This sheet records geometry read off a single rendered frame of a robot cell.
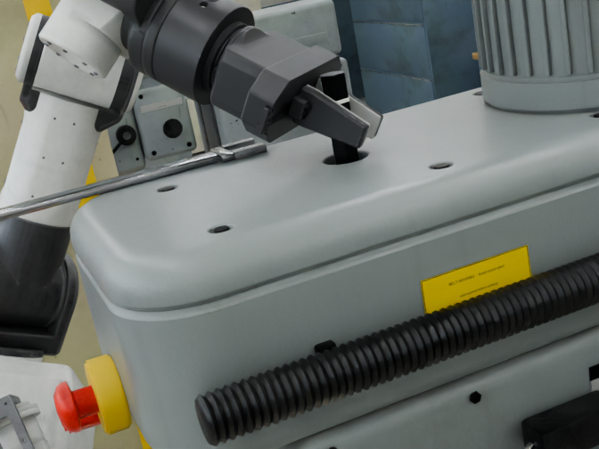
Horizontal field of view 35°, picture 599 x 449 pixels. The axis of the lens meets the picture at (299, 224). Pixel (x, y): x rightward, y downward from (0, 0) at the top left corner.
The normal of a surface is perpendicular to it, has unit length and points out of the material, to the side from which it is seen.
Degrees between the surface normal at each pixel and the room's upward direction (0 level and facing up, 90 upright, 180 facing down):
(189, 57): 83
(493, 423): 90
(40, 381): 58
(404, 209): 63
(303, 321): 90
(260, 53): 31
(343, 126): 90
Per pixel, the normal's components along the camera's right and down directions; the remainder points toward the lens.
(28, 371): 0.30, -0.87
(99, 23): -0.18, -0.22
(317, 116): -0.46, 0.36
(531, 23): -0.66, 0.35
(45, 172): 0.23, 0.22
